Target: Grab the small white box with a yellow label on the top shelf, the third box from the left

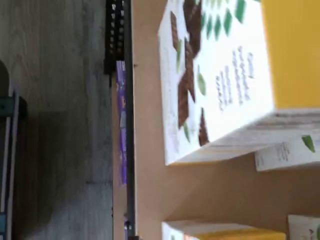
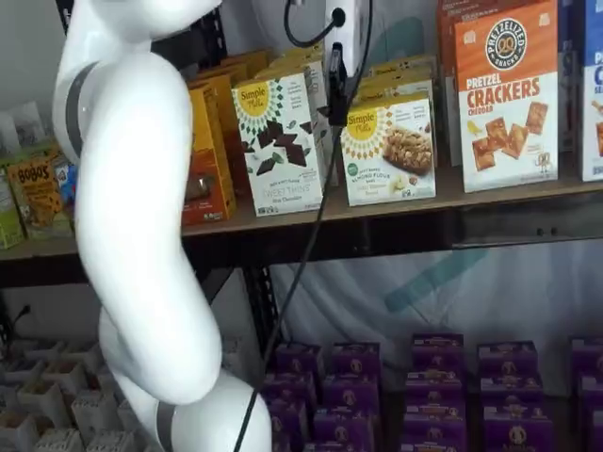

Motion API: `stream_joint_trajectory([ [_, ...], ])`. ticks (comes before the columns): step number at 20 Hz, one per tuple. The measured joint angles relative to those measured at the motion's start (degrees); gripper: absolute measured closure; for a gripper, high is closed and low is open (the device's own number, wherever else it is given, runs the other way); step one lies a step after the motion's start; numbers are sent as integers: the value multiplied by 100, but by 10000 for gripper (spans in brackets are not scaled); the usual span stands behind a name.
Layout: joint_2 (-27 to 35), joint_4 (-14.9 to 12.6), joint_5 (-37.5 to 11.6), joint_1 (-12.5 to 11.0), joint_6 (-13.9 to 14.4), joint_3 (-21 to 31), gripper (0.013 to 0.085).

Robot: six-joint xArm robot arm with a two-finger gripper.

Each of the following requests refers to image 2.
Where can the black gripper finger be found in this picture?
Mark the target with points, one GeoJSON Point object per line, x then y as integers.
{"type": "Point", "coordinates": [338, 89]}

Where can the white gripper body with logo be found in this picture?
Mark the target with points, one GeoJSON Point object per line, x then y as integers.
{"type": "Point", "coordinates": [351, 33]}

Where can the white almond flour bars box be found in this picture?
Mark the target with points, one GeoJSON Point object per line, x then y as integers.
{"type": "Point", "coordinates": [396, 89]}
{"type": "Point", "coordinates": [400, 66]}
{"type": "Point", "coordinates": [391, 160]}

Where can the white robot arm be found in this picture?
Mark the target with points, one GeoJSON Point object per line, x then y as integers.
{"type": "Point", "coordinates": [132, 141]}

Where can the white sweet thins box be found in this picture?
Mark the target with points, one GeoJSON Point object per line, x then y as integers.
{"type": "Point", "coordinates": [318, 85]}
{"type": "Point", "coordinates": [301, 54]}
{"type": "Point", "coordinates": [278, 165]}

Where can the orange snack box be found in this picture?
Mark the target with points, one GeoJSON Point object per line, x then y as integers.
{"type": "Point", "coordinates": [212, 165]}
{"type": "Point", "coordinates": [249, 61]}
{"type": "Point", "coordinates": [231, 94]}

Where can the black metal shelf rack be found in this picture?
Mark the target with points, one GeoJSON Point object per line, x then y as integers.
{"type": "Point", "coordinates": [377, 235]}

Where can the brown wooden shelf board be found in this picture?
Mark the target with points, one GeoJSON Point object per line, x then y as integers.
{"type": "Point", "coordinates": [447, 198]}

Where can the orange cheddar pretzel crackers box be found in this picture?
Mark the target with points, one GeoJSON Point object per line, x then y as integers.
{"type": "Point", "coordinates": [509, 117]}

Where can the blue pretzel crackers box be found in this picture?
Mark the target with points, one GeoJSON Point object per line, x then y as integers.
{"type": "Point", "coordinates": [593, 117]}

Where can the purple snack box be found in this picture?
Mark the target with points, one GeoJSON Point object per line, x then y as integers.
{"type": "Point", "coordinates": [513, 388]}
{"type": "Point", "coordinates": [589, 355]}
{"type": "Point", "coordinates": [294, 388]}
{"type": "Point", "coordinates": [351, 391]}
{"type": "Point", "coordinates": [344, 426]}
{"type": "Point", "coordinates": [435, 386]}
{"type": "Point", "coordinates": [299, 358]}
{"type": "Point", "coordinates": [332, 447]}
{"type": "Point", "coordinates": [435, 410]}
{"type": "Point", "coordinates": [592, 391]}
{"type": "Point", "coordinates": [594, 431]}
{"type": "Point", "coordinates": [438, 350]}
{"type": "Point", "coordinates": [509, 358]}
{"type": "Point", "coordinates": [433, 435]}
{"type": "Point", "coordinates": [289, 426]}
{"type": "Point", "coordinates": [355, 358]}
{"type": "Point", "coordinates": [518, 431]}

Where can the blue Zbar box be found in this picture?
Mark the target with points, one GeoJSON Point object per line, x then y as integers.
{"type": "Point", "coordinates": [67, 181]}

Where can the small white box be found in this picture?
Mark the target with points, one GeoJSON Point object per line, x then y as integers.
{"type": "Point", "coordinates": [33, 122]}

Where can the yellow Bobo's snack box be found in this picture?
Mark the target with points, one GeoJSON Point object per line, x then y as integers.
{"type": "Point", "coordinates": [40, 198]}

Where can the light wooden shelf board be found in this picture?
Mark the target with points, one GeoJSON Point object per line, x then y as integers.
{"type": "Point", "coordinates": [42, 246]}

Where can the green snack box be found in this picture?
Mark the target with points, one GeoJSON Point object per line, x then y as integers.
{"type": "Point", "coordinates": [10, 212]}

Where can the black power plug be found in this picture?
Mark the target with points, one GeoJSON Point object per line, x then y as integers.
{"type": "Point", "coordinates": [22, 314]}

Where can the open white carton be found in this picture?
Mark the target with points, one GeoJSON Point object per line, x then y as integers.
{"type": "Point", "coordinates": [16, 435]}
{"type": "Point", "coordinates": [94, 414]}
{"type": "Point", "coordinates": [59, 442]}
{"type": "Point", "coordinates": [49, 405]}
{"type": "Point", "coordinates": [63, 376]}

